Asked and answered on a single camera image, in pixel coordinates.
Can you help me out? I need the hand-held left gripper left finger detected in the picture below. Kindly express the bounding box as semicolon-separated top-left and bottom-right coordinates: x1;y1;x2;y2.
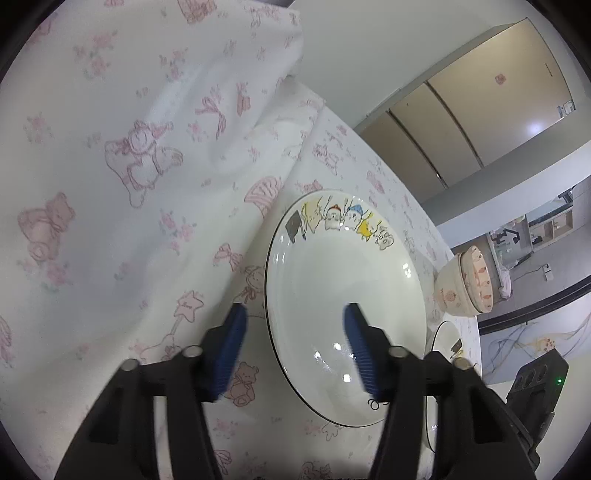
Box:
54;302;250;480

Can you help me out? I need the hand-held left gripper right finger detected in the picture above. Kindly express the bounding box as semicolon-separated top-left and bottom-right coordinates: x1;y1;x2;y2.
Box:
342;302;541;480

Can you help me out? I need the white cartoon plate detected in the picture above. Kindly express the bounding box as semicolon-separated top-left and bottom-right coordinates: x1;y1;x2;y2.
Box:
264;189;428;428
424;320;483;457

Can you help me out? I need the pink strawberry bowl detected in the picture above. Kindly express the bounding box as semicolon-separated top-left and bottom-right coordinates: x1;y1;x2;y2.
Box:
434;246;496;319

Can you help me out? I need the bathroom mirror cabinet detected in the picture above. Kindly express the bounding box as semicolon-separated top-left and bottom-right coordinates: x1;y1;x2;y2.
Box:
526;203;575;252

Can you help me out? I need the white pink printed tablecloth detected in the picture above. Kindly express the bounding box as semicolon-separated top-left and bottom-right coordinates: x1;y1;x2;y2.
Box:
0;0;483;480

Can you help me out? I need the beige refrigerator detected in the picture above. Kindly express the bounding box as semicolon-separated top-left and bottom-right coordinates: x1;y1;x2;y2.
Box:
355;17;578;204

